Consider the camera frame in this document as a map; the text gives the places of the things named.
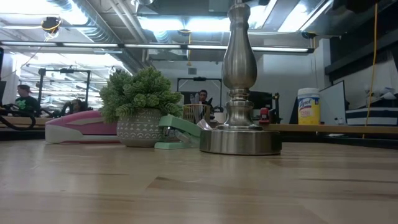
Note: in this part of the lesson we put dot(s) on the silver metal lamp base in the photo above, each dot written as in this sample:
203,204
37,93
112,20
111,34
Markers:
239,141

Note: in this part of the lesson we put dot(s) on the person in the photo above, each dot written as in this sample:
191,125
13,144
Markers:
76,105
26,102
203,96

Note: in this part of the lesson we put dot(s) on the white paper roll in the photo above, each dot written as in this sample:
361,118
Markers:
220,116

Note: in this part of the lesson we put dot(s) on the mint green stapler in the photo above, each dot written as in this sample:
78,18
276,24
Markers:
180,124

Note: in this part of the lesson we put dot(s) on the green plant in grey pot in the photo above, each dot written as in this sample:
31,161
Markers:
140,127

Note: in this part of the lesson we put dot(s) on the black monitor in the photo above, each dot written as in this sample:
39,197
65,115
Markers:
264,99

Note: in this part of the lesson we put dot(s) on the long white light bar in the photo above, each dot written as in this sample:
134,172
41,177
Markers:
155,46

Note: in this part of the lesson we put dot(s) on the yellow Lysol wipes canister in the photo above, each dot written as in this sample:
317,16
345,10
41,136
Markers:
308,109

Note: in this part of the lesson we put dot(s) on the pink and white stapler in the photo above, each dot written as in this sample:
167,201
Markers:
77,127

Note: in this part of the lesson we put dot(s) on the whiteboard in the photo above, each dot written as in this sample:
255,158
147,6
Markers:
332,104

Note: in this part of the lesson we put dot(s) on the navy white striped box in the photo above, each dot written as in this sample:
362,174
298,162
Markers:
373,116

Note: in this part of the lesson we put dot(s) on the white plastic bag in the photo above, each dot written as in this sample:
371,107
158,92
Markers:
384,93

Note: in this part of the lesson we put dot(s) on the black gantry frame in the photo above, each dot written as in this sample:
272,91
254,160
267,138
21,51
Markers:
88,90
199,79

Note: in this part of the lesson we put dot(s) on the black ceiling-mounted camera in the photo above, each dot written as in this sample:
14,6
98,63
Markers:
308,35

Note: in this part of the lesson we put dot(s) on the black metal table frame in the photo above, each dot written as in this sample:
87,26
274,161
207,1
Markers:
21,134

